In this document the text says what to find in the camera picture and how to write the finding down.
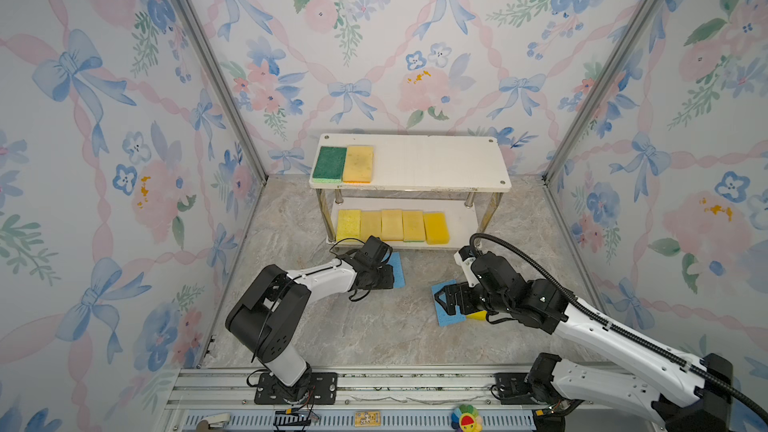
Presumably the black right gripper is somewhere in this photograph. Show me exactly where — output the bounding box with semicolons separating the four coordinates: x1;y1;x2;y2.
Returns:
432;281;513;318

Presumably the blue sponge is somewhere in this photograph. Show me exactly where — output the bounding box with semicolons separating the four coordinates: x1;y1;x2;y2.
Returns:
387;252;405;289
431;280;467;327

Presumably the bright yellow foam sponge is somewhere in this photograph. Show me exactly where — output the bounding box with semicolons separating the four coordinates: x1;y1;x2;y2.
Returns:
466;311;487;321

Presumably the pale yellow sponge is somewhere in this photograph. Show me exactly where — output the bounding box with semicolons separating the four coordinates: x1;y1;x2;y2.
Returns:
342;146;374;184
359;211;382;241

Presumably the yellow orange-backed sponge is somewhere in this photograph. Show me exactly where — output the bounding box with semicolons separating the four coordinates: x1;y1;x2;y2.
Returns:
380;210;404;242

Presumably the bright yellow cellulose sponge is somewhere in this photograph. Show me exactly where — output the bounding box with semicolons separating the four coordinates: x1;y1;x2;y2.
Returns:
335;209;362;241

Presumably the yellow green-backed sponge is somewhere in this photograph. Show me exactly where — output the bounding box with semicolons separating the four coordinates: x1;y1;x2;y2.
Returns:
402;210;426;242

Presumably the green scouring sponge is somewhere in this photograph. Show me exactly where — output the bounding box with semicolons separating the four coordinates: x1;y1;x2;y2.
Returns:
311;146;347;184

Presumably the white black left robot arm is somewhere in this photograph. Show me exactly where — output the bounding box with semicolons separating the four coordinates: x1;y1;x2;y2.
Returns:
225;236;396;403

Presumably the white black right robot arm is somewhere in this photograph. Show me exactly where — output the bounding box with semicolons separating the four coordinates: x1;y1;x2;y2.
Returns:
433;247;733;431

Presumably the white two-tier metal shelf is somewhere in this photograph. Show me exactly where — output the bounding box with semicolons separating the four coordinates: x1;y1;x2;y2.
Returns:
309;133;511;250

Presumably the colourful round toy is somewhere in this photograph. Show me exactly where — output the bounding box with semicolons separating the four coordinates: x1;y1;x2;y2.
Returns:
450;404;483;432

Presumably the small yellow tag board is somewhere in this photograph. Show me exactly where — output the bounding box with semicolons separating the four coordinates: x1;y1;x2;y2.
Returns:
354;411;383;428

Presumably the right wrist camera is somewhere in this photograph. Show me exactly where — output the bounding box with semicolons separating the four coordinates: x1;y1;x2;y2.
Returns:
454;246;479;288

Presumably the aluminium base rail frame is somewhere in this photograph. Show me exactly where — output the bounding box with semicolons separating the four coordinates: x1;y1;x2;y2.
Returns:
152;326;682;432

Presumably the aluminium left corner post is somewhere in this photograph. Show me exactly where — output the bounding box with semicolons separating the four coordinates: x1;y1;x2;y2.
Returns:
170;0;268;186

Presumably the aluminium corner post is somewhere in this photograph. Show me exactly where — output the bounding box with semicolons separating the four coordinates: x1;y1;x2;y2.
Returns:
170;0;268;186
542;0;664;186

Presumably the black corrugated cable conduit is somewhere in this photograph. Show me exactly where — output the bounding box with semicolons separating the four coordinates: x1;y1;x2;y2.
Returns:
469;232;768;427

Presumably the aluminium right corner post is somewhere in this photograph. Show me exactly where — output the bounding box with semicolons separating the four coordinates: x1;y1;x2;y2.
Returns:
542;0;664;186

